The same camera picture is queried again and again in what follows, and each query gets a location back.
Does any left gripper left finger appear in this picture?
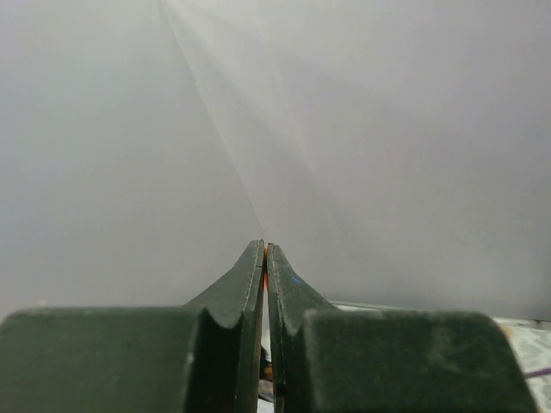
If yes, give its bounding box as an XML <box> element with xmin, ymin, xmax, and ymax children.
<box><xmin>1</xmin><ymin>240</ymin><xmax>264</xmax><ymax>412</ymax></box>

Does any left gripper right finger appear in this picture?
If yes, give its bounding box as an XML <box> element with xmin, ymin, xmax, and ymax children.
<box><xmin>265</xmin><ymin>244</ymin><xmax>534</xmax><ymax>412</ymax></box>

